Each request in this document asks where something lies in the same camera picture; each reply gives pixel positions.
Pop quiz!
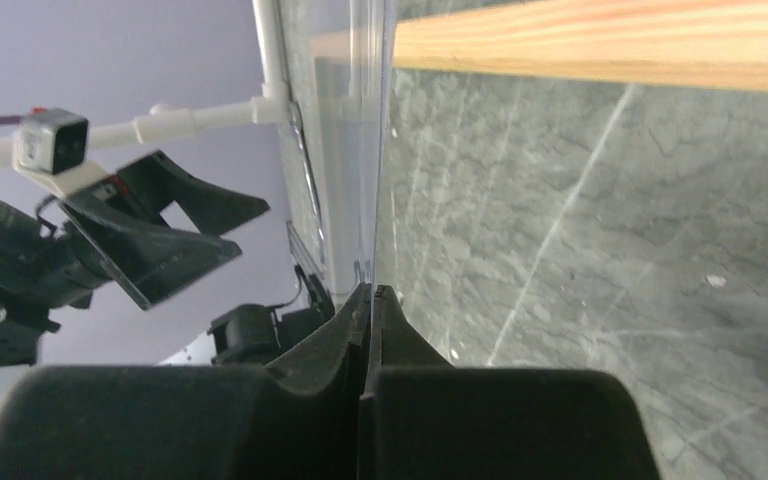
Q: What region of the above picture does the light wooden picture frame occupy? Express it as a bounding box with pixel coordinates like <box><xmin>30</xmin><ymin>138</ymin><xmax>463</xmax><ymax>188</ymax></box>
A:
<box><xmin>311</xmin><ymin>0</ymin><xmax>768</xmax><ymax>95</ymax></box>

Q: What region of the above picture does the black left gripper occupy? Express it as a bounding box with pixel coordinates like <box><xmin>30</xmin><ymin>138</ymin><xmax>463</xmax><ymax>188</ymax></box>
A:
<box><xmin>0</xmin><ymin>196</ymin><xmax>243</xmax><ymax>367</ymax></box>

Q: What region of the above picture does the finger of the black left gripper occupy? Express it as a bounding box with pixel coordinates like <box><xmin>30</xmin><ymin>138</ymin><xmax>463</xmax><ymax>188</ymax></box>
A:
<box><xmin>113</xmin><ymin>150</ymin><xmax>270</xmax><ymax>236</ymax></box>

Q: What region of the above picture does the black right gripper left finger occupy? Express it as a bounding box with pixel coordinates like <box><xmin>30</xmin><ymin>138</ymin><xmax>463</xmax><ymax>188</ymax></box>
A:
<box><xmin>0</xmin><ymin>284</ymin><xmax>372</xmax><ymax>479</ymax></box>

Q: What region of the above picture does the white PVC pipe stand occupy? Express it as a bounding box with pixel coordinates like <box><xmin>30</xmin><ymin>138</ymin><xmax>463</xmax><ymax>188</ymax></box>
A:
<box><xmin>0</xmin><ymin>0</ymin><xmax>293</xmax><ymax>174</ymax></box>

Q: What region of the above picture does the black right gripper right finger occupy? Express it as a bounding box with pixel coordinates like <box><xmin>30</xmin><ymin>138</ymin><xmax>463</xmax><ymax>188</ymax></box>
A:
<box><xmin>357</xmin><ymin>285</ymin><xmax>660</xmax><ymax>479</ymax></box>

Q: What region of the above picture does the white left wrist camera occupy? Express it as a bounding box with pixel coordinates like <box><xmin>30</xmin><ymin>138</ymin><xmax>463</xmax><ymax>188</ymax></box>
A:
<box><xmin>12</xmin><ymin>108</ymin><xmax>109</xmax><ymax>199</ymax></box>

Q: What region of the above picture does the clear acrylic sheet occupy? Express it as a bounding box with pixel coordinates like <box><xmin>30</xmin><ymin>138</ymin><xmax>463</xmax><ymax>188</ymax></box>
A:
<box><xmin>277</xmin><ymin>1</ymin><xmax>397</xmax><ymax>305</ymax></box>

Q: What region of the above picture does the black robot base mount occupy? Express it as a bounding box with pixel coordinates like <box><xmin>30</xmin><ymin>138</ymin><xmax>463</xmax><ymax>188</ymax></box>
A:
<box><xmin>208</xmin><ymin>221</ymin><xmax>336</xmax><ymax>366</ymax></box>

